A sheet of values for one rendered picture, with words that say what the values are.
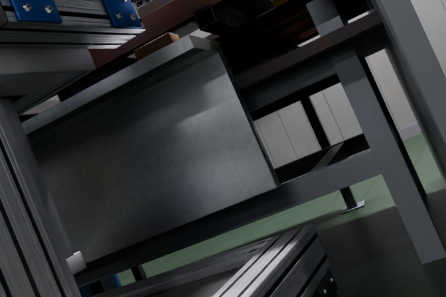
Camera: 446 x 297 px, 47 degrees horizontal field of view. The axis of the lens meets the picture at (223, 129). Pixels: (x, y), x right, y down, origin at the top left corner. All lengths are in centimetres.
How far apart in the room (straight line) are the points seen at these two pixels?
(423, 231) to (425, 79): 52
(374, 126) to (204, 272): 52
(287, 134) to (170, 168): 287
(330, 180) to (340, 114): 270
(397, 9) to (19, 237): 69
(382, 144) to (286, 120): 286
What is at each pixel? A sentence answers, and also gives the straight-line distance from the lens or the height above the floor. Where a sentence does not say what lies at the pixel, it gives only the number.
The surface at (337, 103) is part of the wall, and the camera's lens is 397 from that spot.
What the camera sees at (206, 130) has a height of 49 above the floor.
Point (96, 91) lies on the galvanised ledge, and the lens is 118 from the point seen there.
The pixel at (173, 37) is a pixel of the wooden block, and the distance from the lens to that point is 121.
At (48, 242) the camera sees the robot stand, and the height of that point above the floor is 40.
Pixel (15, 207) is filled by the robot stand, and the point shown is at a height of 48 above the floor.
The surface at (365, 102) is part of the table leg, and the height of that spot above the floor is 40.
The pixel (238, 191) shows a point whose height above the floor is 33.
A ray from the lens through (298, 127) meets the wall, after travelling 407.
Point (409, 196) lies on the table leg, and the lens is 128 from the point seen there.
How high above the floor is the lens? 42
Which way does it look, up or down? 3 degrees up
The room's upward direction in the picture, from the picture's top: 23 degrees counter-clockwise
